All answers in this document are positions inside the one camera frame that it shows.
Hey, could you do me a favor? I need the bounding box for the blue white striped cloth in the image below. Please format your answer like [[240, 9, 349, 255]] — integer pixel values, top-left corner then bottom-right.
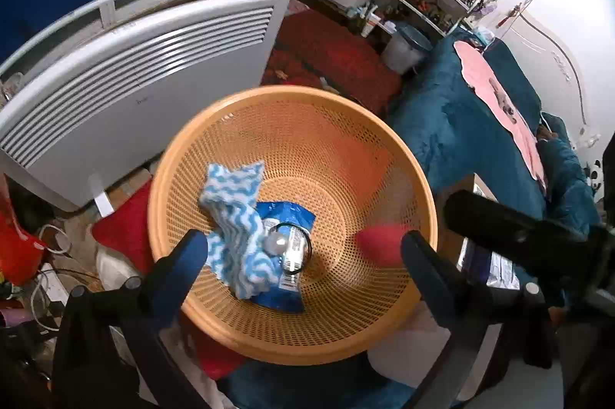
[[198, 161, 279, 300]]

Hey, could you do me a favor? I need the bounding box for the red sponge ball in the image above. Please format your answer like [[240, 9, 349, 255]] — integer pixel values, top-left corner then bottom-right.
[[356, 224, 409, 268]]

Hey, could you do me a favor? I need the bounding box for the black hair tie with pearl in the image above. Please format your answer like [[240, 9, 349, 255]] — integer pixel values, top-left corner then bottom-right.
[[263, 220, 314, 272]]

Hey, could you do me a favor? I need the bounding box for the blue wet wipes pack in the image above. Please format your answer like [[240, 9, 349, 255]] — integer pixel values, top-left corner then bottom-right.
[[250, 202, 316, 313]]

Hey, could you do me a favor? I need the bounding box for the cardboard box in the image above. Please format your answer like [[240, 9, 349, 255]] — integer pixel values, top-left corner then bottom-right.
[[435, 173, 497, 273]]

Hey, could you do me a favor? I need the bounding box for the dark blue quilt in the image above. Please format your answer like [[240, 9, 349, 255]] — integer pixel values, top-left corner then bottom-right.
[[537, 112, 602, 237]]

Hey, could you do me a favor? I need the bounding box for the red cloth under basket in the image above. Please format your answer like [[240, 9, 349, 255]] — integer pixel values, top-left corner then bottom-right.
[[91, 180, 247, 381]]

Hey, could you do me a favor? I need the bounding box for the white cylindrical smart speaker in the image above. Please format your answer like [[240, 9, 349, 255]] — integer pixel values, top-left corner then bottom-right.
[[367, 302, 502, 391]]

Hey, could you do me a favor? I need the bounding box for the panda plush toy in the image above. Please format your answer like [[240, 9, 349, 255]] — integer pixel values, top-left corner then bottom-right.
[[584, 159, 603, 202]]

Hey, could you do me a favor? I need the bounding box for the blue plush bed blanket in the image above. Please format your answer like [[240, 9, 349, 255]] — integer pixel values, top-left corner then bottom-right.
[[219, 29, 561, 408]]

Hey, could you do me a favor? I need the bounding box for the red plastic bag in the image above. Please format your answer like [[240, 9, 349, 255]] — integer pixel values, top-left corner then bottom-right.
[[0, 175, 46, 285]]

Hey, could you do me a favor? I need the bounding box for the yellow plastic basket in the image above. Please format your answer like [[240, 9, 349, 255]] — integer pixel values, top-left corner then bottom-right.
[[148, 86, 438, 365]]

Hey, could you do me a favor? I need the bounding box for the white panel heater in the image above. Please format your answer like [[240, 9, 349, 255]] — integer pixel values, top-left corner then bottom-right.
[[1, 0, 290, 211]]

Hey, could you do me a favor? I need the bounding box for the pink towel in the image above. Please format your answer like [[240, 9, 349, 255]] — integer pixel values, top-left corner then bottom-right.
[[454, 40, 546, 191]]

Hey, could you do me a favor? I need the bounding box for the white headboard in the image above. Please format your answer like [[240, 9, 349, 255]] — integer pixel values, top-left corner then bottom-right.
[[500, 11, 600, 153]]

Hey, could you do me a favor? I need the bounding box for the translucent trash bin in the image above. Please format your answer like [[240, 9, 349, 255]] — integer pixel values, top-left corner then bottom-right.
[[382, 23, 432, 75]]

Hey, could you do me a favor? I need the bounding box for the red floral rug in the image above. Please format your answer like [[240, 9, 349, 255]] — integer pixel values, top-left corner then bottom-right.
[[261, 9, 401, 116]]

